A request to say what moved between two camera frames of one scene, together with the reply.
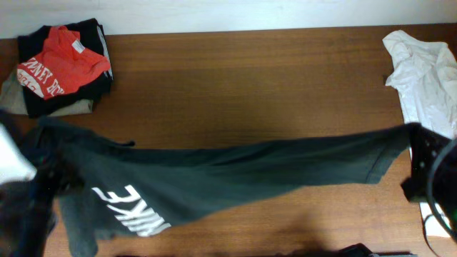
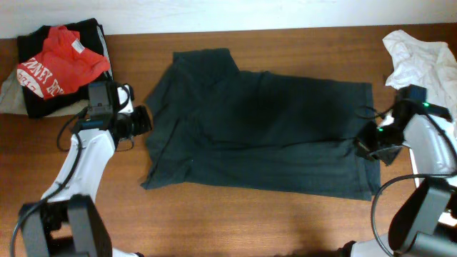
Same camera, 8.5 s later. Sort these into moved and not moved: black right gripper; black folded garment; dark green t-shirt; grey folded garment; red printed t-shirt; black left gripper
Moved: black right gripper; dark green t-shirt; black left gripper
Not moved: grey folded garment; black folded garment; red printed t-shirt
